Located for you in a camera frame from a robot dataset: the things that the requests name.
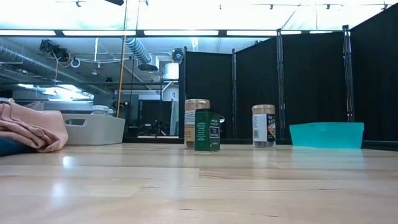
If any dark green spice tin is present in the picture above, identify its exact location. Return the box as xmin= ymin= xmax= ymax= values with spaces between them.
xmin=194 ymin=110 xmax=221 ymax=152

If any tan-lid spice jar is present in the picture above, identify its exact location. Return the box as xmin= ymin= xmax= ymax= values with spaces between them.
xmin=183 ymin=98 xmax=211 ymax=150
xmin=251 ymin=104 xmax=277 ymax=149

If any black ceiling-mounted device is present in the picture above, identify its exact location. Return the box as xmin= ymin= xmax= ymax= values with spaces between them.
xmin=38 ymin=38 xmax=71 ymax=63

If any overhead frame bar with lights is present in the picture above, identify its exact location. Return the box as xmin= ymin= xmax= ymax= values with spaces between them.
xmin=0 ymin=29 xmax=351 ymax=39

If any white plastic bin with handle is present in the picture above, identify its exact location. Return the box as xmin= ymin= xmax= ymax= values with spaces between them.
xmin=62 ymin=113 xmax=126 ymax=146

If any black curtain partition panel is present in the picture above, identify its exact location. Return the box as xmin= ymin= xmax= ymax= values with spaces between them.
xmin=185 ymin=50 xmax=234 ymax=139
xmin=281 ymin=30 xmax=346 ymax=140
xmin=349 ymin=2 xmax=398 ymax=143
xmin=235 ymin=33 xmax=279 ymax=140

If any black hanging lamp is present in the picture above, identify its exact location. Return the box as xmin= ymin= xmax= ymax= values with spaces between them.
xmin=137 ymin=63 xmax=159 ymax=72

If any teal translucent plastic bin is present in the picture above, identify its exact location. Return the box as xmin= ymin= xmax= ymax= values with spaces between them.
xmin=289 ymin=121 xmax=365 ymax=150

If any yellow hanging pole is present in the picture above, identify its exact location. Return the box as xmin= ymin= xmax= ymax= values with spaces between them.
xmin=116 ymin=0 xmax=128 ymax=119

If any ribbed flexible duct hose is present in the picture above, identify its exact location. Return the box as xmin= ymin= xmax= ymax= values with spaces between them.
xmin=125 ymin=37 xmax=154 ymax=65

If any black table edge rail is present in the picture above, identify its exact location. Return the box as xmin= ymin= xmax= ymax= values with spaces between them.
xmin=122 ymin=136 xmax=398 ymax=152

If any silver spiral ceiling duct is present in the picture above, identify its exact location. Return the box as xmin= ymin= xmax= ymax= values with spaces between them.
xmin=0 ymin=39 xmax=111 ymax=96

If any pink folded cloth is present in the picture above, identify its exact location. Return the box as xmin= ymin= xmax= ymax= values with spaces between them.
xmin=0 ymin=100 xmax=70 ymax=154

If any round black device blue face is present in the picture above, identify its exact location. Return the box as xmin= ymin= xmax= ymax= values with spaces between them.
xmin=171 ymin=47 xmax=185 ymax=63

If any dark blue cloth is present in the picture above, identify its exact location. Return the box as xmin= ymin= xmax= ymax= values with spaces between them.
xmin=0 ymin=136 xmax=35 ymax=157

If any black partition pole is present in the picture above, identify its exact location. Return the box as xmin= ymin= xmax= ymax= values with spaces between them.
xmin=231 ymin=48 xmax=238 ymax=139
xmin=178 ymin=45 xmax=188 ymax=139
xmin=275 ymin=28 xmax=286 ymax=140
xmin=341 ymin=24 xmax=356 ymax=123

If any white cylinder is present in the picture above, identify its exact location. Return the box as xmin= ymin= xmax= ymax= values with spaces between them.
xmin=162 ymin=62 xmax=180 ymax=81

